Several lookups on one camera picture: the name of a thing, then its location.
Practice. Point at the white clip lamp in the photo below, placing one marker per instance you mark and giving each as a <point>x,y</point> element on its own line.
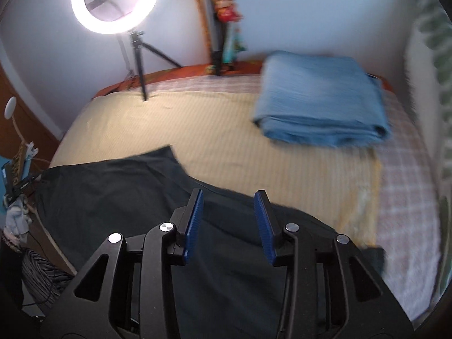
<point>10,107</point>

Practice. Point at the black pants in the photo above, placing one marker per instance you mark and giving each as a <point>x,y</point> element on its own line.
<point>106,197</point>

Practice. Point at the yellow striped cloth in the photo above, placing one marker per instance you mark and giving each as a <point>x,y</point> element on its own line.
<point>219,130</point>

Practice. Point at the person's left forearm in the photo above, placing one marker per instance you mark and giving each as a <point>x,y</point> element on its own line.
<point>10,272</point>

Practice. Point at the folded light blue blanket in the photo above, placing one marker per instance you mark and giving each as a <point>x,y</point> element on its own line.
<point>317,99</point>

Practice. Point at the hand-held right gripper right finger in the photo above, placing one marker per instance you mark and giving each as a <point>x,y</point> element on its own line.
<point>266,226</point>

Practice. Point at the black mini tripod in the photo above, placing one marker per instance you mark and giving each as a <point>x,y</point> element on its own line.
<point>139,60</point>

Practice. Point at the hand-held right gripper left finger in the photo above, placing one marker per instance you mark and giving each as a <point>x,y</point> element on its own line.
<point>193,226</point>

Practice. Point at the brown wooden door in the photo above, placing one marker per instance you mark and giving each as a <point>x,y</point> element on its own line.
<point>39,127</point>

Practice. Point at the person's striped clothing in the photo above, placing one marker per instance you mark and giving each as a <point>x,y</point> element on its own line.
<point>42,275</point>

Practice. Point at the green striped white pillow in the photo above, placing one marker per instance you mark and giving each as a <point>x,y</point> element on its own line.
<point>432,31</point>

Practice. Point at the leopard print cloth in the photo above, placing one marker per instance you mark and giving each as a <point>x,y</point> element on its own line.
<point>21,159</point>

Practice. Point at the folded silver tripod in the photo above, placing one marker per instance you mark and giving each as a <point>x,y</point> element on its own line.
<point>215,35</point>

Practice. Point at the person's left hand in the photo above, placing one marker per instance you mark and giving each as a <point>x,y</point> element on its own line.
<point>17,219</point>

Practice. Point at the gooseneck phone holder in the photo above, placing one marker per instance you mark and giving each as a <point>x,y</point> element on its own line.
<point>102,0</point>

